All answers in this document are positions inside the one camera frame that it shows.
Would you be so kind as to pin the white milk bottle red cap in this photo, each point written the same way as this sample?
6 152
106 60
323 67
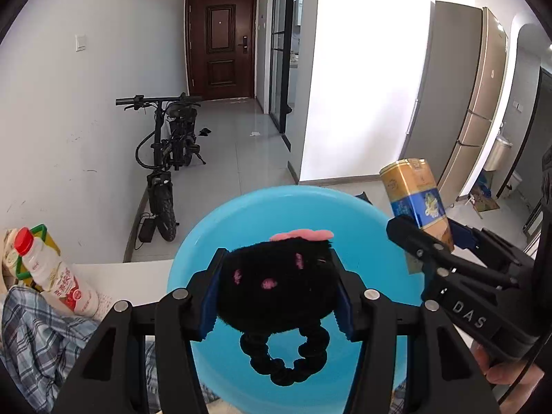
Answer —
56 280

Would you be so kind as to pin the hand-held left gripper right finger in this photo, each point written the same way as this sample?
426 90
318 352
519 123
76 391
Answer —
345 306

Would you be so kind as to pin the black bike charger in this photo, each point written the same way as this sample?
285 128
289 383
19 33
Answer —
147 228

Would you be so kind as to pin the black plush hair scrunchie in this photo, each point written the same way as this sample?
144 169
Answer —
276 284

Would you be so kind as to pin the white desktop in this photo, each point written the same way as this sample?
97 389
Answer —
129 280

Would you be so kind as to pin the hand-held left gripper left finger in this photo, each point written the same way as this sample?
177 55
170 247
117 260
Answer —
208 297

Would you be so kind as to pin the cardboard box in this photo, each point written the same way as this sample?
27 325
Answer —
483 202

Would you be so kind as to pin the brown entrance door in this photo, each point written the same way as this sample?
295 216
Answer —
220 51

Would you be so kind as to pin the black electric bike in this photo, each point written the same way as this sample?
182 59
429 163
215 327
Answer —
161 198

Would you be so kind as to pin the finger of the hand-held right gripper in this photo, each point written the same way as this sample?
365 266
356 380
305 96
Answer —
463 235
427 252

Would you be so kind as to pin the white bin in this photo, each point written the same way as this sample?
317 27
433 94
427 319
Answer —
498 153

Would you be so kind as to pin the gold and grey refrigerator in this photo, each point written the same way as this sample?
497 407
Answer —
457 95

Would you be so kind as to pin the black framed glass door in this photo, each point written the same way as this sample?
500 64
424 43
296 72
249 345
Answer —
284 51

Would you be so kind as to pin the black slippers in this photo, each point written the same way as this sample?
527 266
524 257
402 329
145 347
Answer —
205 131

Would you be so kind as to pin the beige snack packets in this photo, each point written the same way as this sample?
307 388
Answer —
7 258

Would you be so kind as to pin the gold and blue box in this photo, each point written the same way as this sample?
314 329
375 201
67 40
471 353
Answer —
414 194

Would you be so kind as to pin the blue plastic basin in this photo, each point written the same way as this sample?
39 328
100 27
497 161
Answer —
241 224

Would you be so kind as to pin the blue plaid shirt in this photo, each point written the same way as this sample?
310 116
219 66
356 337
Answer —
34 340

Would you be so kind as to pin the white light switch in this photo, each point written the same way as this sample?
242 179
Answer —
81 42

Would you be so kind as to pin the person's right hand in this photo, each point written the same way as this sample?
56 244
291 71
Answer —
504 371

